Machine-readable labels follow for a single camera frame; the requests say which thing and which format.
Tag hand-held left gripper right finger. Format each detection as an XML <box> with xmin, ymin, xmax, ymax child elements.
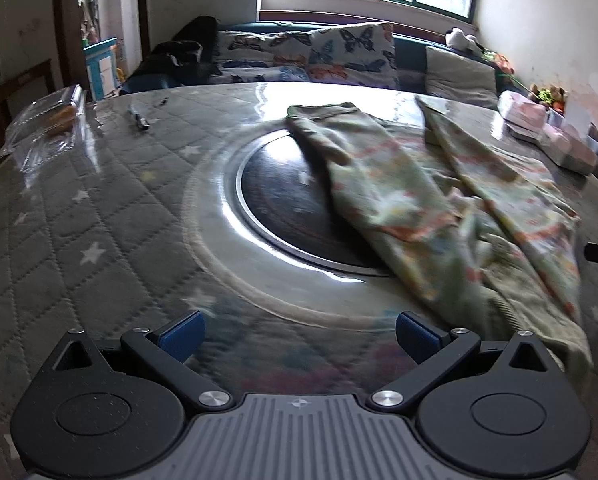
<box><xmin>369</xmin><ymin>311</ymin><xmax>565</xmax><ymax>413</ymax></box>

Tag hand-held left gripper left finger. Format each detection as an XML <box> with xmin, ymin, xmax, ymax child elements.
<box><xmin>53</xmin><ymin>309</ymin><xmax>232</xmax><ymax>413</ymax></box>

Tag green patterned pants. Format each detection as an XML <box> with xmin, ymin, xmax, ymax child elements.
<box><xmin>285</xmin><ymin>101</ymin><xmax>594</xmax><ymax>386</ymax></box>

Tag open soft tissue pack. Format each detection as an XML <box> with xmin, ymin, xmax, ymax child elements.
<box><xmin>539</xmin><ymin>104</ymin><xmax>598</xmax><ymax>177</ymax></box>

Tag plastic wrapped tissue packs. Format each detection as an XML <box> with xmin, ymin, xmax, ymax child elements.
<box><xmin>496</xmin><ymin>91</ymin><xmax>549</xmax><ymax>142</ymax></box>

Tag round black built-in cooktop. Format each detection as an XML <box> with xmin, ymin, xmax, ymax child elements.
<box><xmin>236</xmin><ymin>130</ymin><xmax>395</xmax><ymax>278</ymax></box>

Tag brown green plush toys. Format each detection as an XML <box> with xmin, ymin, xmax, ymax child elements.
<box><xmin>529</xmin><ymin>85</ymin><xmax>567</xmax><ymax>111</ymax></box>

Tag orange green plush toy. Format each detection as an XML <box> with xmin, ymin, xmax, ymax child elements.
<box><xmin>484</xmin><ymin>50</ymin><xmax>517</xmax><ymax>77</ymax></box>

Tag grey pillow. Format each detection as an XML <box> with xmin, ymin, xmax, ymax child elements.
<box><xmin>424</xmin><ymin>46</ymin><xmax>497</xmax><ymax>108</ymax></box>

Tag clear plastic clamshell container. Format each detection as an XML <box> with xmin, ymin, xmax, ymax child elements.
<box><xmin>0</xmin><ymin>85</ymin><xmax>87</xmax><ymax>173</ymax></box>

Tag white plush toy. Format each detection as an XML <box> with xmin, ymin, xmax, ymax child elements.
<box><xmin>446</xmin><ymin>27</ymin><xmax>482</xmax><ymax>53</ymax></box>

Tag blue cushioned bench sofa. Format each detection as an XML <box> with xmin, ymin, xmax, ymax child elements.
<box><xmin>119</xmin><ymin>20</ymin><xmax>530</xmax><ymax>98</ymax></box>

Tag blue white small cabinet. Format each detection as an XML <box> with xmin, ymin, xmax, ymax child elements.
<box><xmin>83</xmin><ymin>36</ymin><xmax>124</xmax><ymax>102</ymax></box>

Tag dark wooden chair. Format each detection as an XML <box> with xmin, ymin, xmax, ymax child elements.
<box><xmin>0</xmin><ymin>58</ymin><xmax>54</xmax><ymax>161</ymax></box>

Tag dark wooden door frame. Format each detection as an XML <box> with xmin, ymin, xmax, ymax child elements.
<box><xmin>54</xmin><ymin>0</ymin><xmax>150</xmax><ymax>92</ymax></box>

